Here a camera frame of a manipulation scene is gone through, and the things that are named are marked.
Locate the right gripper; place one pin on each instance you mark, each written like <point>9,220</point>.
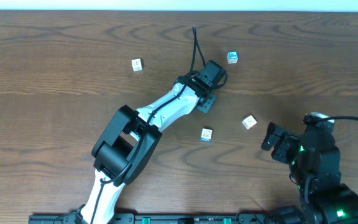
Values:
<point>282,144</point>

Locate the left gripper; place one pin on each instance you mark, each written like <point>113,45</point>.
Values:
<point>207,102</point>

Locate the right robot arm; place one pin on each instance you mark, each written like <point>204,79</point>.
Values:
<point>337,204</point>

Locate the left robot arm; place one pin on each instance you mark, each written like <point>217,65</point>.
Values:
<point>130,138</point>

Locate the white block right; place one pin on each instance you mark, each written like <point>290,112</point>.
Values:
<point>249,122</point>

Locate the blue picture block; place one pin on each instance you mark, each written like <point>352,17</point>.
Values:
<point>232,57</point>

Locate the white block blue bottom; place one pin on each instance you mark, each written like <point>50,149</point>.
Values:
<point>206,134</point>

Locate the white block upper left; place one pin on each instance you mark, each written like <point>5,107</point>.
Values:
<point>136,64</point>

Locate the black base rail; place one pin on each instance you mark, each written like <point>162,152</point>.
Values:
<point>129,218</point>

